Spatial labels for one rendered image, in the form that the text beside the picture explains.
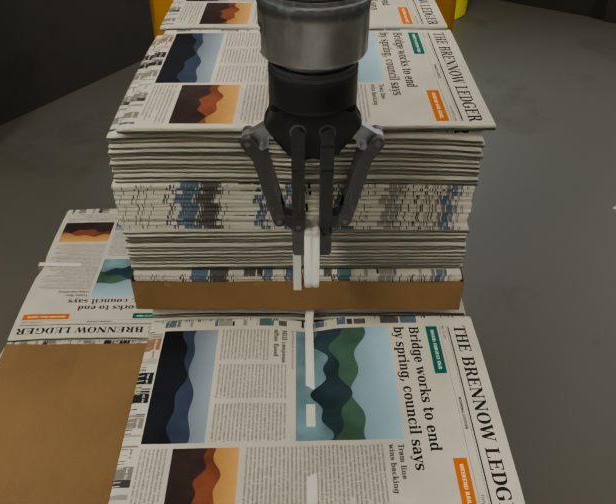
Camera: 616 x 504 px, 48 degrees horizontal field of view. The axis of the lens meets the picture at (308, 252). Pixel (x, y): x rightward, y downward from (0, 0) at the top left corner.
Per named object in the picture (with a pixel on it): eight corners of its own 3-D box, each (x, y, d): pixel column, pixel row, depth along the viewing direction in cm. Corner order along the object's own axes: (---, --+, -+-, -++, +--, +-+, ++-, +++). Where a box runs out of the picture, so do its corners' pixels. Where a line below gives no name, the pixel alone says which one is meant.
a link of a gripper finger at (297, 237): (304, 213, 65) (273, 213, 65) (304, 255, 68) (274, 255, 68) (304, 204, 67) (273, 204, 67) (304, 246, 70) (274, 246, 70)
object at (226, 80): (117, 136, 67) (115, 126, 67) (166, 32, 90) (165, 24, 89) (495, 137, 67) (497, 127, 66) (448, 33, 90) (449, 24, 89)
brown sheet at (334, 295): (134, 310, 80) (128, 281, 78) (173, 180, 103) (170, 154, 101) (461, 311, 80) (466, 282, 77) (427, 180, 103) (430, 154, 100)
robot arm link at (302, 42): (257, -33, 57) (260, 38, 60) (251, 3, 50) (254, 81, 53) (368, -33, 57) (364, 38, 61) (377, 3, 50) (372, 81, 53)
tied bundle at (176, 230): (133, 315, 81) (96, 138, 67) (173, 182, 104) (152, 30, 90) (458, 316, 80) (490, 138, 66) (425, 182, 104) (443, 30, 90)
